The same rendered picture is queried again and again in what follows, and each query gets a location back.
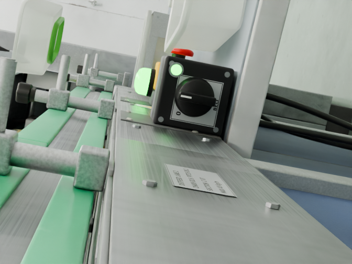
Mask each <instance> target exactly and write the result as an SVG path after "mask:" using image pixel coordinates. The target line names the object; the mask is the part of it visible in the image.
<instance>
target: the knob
mask: <svg viewBox="0 0 352 264"><path fill-rule="evenodd" d="M174 100H175V104H176V106H177V108H178V109H179V111H180V112H182V113H183V114H184V115H186V116H190V117H199V116H202V115H204V114H206V113H207V112H208V111H209V110H210V109H211V108H212V107H214V106H215V104H216V98H215V97H214V91H213V89H212V87H211V85H210V84H209V83H208V82H207V81H206V80H204V79H202V78H197V77H191V78H187V79H185V80H183V81H182V82H181V83H180V84H179V85H178V87H177V88H176V91H175V94H174Z"/></svg>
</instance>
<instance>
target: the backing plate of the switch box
mask: <svg viewBox="0 0 352 264"><path fill-rule="evenodd" d="M120 120H123V121H127V122H132V123H138V124H143V125H148V126H153V127H159V128H164V129H170V130H175V131H181V132H184V133H190V134H195V135H201V136H206V137H211V138H217V139H222V138H221V137H220V136H215V135H210V134H205V133H200V132H198V131H196V130H193V131H190V130H185V129H179V128H174V127H169V126H164V125H158V124H154V123H153V121H152V119H151V117H150V116H149V115H143V114H138V113H132V112H131V111H128V110H126V111H122V110H121V111H120Z"/></svg>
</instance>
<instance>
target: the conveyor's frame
mask: <svg viewBox="0 0 352 264"><path fill-rule="evenodd" d="M121 96H122V97H125V96H127V97H129V98H132V99H136V100H141V101H146V102H148V101H149V96H145V95H141V94H138V93H137V92H136V91H135V89H131V88H128V87H123V86H118V87H117V88H116V93H115V106H117V111H114V115H113V121H112V131H111V140H110V146H109V150H110V158H109V159H112V160H114V173H113V176H108V178H107V183H105V192H104V202H103V211H102V220H101V230H100V239H99V245H98V254H97V264H352V250H351V249H350V248H349V247H347V246H346V245H345V244H344V243H343V242H342V241H340V240H339V239H338V238H337V237H336V236H335V235H333V234H332V233H331V232H330V231H329V230H328V229H326V228H325V227H324V226H323V225H322V224H321V223H319V222H318V221H317V220H316V219H315V218H314V217H312V216H311V215H310V214H309V213H308V212H307V211H305V210H304V209H303V208H302V207H300V206H299V205H298V204H297V203H296V202H295V201H294V200H292V199H291V198H290V197H289V196H287V195H286V194H285V193H284V192H283V191H282V190H281V189H279V188H278V187H277V186H276V185H275V184H273V183H272V182H271V181H270V180H269V179H268V178H266V177H265V176H264V175H263V174H262V173H261V172H259V171H258V170H257V169H256V168H255V167H254V166H252V165H251V164H250V163H249V162H248V161H247V160H245V159H244V158H243V157H242V156H241V155H240V154H238V153H237V152H236V151H235V150H234V149H233V148H231V147H230V146H229V145H228V144H227V143H226V142H224V141H223V140H222V139H217V138H211V137H206V136H201V135H195V134H190V133H184V132H181V131H175V130H170V129H164V128H159V127H153V126H148V125H143V124H138V123H132V122H127V121H123V120H120V111H121V110H122V111H126V110H128V111H131V112H132V113H138V114H143V115H149V116H150V113H151V108H152V107H151V106H146V105H141V104H134V103H129V102H123V101H120V97H121Z"/></svg>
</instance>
